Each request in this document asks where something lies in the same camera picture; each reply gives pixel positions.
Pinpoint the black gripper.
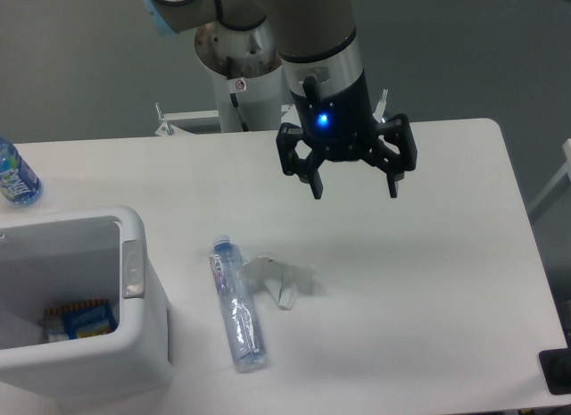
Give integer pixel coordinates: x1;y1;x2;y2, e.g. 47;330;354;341
276;71;418;199

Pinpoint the white paper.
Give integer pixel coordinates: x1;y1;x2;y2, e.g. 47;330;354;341
242;253;318;311

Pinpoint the clear plastic water bottle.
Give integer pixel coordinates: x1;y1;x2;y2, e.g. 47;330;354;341
209;235;267;373

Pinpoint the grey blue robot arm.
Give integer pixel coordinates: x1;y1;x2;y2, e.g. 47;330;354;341
142;0;418;197

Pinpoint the white trash can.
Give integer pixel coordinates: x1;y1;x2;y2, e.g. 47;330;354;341
1;206;173;400

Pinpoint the black device at table edge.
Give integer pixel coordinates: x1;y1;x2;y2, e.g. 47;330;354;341
539;348;570;395

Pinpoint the blue snack packet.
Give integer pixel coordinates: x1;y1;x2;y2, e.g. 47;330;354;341
44;299;118;343

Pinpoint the blue labelled drink bottle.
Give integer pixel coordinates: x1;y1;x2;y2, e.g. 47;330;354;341
1;137;42;206

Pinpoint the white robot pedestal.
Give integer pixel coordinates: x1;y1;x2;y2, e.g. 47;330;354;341
194;21;284;133

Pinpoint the white frame at right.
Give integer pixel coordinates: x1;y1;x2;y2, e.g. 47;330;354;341
527;139;570;225

